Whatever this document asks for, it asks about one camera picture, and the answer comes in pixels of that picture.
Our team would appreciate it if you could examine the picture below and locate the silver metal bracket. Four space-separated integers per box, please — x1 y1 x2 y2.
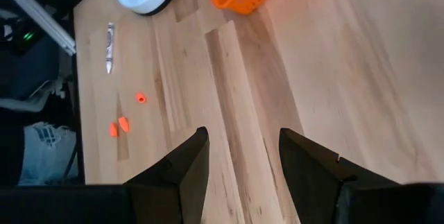
1 0 77 57

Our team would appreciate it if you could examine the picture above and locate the black aluminium table frame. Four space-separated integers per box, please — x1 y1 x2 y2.
55 0 112 186

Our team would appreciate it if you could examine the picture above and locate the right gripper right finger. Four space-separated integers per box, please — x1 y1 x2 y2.
278 128 444 224

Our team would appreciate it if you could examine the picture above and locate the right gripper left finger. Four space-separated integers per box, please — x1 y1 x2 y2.
0 126 211 224

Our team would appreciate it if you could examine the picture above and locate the white crayon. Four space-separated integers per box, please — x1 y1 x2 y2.
105 21 116 76

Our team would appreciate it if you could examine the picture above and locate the dark blue office chair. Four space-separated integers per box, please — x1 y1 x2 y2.
0 38 65 114

